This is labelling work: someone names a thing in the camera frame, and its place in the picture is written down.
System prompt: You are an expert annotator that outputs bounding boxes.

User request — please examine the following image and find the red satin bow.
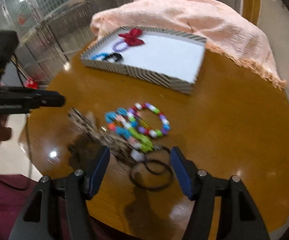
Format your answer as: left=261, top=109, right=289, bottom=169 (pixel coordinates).
left=118, top=28, right=145, bottom=47

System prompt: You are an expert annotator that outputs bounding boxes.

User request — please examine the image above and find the colourful charm hair tie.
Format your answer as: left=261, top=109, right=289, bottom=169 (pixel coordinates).
left=104, top=107, right=156, bottom=163

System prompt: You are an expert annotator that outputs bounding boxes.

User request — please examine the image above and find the blue bead bracelet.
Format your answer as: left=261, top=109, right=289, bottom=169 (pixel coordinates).
left=91, top=52, right=113, bottom=61

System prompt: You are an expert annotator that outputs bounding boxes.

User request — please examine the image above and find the black scrunchie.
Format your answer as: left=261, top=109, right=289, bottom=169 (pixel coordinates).
left=102, top=53, right=123, bottom=63

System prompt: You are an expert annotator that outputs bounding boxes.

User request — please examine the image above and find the striped white jewelry tray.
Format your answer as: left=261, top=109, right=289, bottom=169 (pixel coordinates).
left=80, top=27, right=206, bottom=94

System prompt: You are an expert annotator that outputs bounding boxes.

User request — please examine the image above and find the pink textured fringed cloth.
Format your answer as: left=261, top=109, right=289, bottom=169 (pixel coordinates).
left=90, top=0, right=287, bottom=89

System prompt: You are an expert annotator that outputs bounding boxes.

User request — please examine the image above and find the thin black hair tie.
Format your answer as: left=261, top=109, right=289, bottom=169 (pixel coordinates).
left=129, top=145, right=175, bottom=191

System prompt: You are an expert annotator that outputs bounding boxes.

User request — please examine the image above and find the red bag on floor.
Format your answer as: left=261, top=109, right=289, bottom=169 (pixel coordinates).
left=24, top=77, right=39, bottom=89

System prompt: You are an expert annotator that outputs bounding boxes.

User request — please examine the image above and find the purple bead bracelet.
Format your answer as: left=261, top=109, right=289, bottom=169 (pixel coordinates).
left=112, top=39, right=129, bottom=53

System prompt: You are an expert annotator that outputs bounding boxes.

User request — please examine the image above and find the leopard print bow scrunchie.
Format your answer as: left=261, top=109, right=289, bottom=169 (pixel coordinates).
left=68, top=108, right=136, bottom=166

